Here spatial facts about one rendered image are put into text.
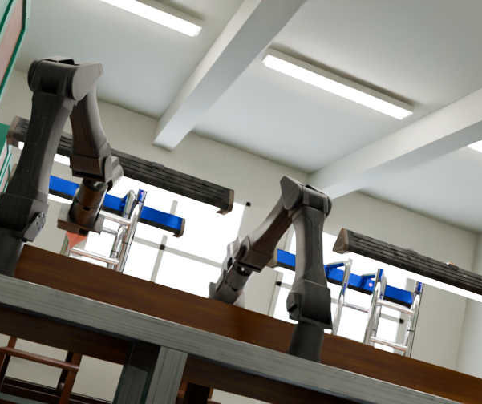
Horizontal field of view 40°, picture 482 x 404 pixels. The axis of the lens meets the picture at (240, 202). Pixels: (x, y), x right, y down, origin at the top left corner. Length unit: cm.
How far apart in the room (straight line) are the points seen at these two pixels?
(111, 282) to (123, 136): 568
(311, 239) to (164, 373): 52
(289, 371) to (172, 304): 43
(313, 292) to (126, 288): 40
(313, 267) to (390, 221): 661
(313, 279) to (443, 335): 691
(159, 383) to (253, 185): 632
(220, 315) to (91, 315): 51
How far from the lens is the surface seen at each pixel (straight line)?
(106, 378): 683
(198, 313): 148
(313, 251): 141
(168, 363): 106
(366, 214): 784
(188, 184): 182
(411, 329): 227
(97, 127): 142
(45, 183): 126
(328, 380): 115
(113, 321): 105
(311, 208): 148
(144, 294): 146
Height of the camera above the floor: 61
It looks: 15 degrees up
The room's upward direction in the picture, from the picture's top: 15 degrees clockwise
